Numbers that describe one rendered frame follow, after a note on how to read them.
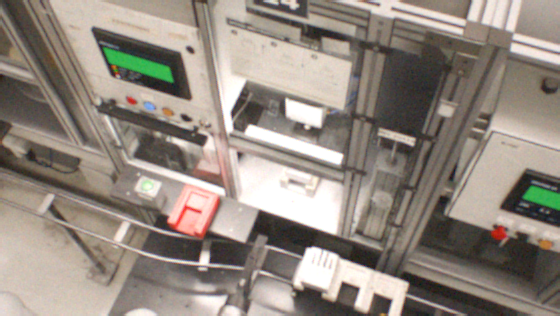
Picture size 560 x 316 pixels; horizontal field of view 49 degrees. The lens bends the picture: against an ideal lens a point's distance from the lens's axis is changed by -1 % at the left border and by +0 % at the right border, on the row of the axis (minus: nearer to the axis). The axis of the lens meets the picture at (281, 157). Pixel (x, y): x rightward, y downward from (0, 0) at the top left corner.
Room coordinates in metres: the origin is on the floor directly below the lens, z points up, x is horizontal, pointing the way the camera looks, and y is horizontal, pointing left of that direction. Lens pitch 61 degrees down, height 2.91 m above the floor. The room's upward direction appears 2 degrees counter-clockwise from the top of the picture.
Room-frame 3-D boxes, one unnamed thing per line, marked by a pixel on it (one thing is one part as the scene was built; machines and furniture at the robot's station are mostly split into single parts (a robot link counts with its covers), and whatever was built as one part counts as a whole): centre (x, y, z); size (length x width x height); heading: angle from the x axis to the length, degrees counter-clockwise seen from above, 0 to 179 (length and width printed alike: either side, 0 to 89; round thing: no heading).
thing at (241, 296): (0.53, 0.13, 1.13); 0.09 x 0.07 x 0.08; 158
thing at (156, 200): (0.97, 0.46, 0.97); 0.08 x 0.08 x 0.12; 67
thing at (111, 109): (1.01, 0.39, 1.37); 0.36 x 0.04 x 0.04; 67
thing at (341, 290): (0.64, -0.22, 0.84); 0.36 x 0.14 x 0.10; 67
